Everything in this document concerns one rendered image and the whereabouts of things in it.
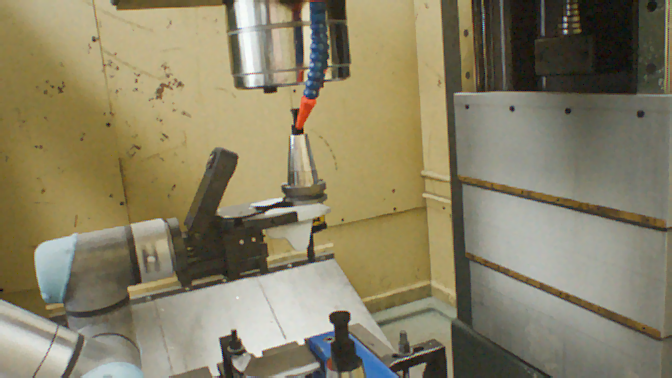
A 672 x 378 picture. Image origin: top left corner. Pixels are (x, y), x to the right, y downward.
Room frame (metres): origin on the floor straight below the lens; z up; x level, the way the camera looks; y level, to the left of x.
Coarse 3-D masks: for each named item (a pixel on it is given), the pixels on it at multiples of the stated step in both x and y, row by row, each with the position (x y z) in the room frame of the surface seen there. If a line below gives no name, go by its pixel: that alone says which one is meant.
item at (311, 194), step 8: (312, 184) 0.76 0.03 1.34; (320, 184) 0.76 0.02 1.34; (288, 192) 0.75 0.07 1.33; (296, 192) 0.75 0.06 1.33; (304, 192) 0.74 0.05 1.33; (312, 192) 0.75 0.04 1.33; (320, 192) 0.76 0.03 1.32; (288, 200) 0.75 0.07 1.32; (296, 200) 0.75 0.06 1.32; (304, 200) 0.75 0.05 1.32; (312, 200) 0.75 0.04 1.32; (320, 200) 0.75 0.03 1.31
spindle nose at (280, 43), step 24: (240, 0) 0.71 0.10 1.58; (264, 0) 0.70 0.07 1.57; (288, 0) 0.70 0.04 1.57; (336, 0) 0.73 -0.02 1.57; (240, 24) 0.71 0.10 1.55; (264, 24) 0.70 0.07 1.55; (288, 24) 0.70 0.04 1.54; (336, 24) 0.73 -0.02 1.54; (240, 48) 0.72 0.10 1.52; (264, 48) 0.70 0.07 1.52; (288, 48) 0.70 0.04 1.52; (336, 48) 0.72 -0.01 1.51; (240, 72) 0.72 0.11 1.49; (264, 72) 0.70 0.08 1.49; (288, 72) 0.70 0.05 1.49; (336, 72) 0.72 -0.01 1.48
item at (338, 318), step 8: (336, 312) 0.36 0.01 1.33; (344, 312) 0.36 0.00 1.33; (336, 320) 0.35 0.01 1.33; (344, 320) 0.35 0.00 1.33; (336, 328) 0.35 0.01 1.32; (344, 328) 0.35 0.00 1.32; (336, 336) 0.35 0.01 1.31; (344, 336) 0.35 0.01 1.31; (336, 344) 0.35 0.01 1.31; (344, 344) 0.35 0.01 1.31; (352, 344) 0.35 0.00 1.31; (336, 352) 0.35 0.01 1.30; (344, 352) 0.35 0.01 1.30; (352, 352) 0.35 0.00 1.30; (336, 360) 0.35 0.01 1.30; (344, 360) 0.35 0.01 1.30; (352, 360) 0.35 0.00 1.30; (344, 368) 0.35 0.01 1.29
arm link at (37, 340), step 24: (0, 312) 0.50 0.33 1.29; (24, 312) 0.52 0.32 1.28; (0, 336) 0.49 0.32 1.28; (24, 336) 0.50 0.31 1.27; (48, 336) 0.51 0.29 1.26; (72, 336) 0.53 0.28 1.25; (96, 336) 0.59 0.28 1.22; (120, 336) 0.60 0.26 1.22; (0, 360) 0.48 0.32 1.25; (24, 360) 0.49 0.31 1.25; (48, 360) 0.50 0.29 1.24; (72, 360) 0.51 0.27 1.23; (96, 360) 0.52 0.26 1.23; (120, 360) 0.54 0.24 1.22
